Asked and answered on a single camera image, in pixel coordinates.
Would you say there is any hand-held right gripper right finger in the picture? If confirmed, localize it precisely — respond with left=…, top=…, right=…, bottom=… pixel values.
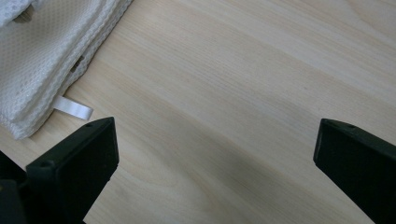
left=313, top=118, right=396, bottom=224

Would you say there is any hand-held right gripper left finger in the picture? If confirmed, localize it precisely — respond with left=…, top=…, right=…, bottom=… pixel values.
left=24, top=117, right=120, bottom=224

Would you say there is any white mesh zipper bag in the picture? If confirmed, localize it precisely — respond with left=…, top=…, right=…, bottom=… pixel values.
left=0, top=0, right=134, bottom=140

